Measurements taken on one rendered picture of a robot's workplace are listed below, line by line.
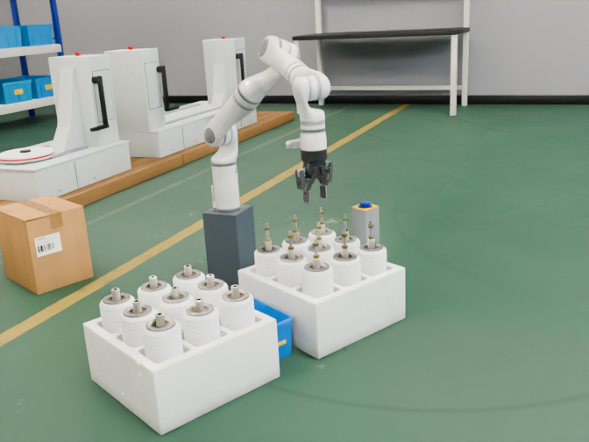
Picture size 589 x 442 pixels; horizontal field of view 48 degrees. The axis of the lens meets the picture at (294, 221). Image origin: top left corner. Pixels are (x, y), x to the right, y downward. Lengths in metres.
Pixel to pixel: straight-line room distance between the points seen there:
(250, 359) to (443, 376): 0.54
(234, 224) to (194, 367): 0.81
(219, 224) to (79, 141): 1.99
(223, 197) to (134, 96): 2.37
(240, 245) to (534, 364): 1.09
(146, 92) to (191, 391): 3.16
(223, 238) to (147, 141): 2.34
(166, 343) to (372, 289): 0.71
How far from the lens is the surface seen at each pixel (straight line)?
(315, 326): 1.98
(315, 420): 1.76
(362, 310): 2.10
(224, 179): 2.43
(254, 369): 1.88
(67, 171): 3.97
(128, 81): 4.73
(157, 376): 1.69
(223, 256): 2.50
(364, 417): 1.77
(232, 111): 2.30
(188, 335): 1.79
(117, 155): 4.31
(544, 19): 7.03
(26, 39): 7.63
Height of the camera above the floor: 0.99
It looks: 17 degrees down
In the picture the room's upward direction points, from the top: 3 degrees counter-clockwise
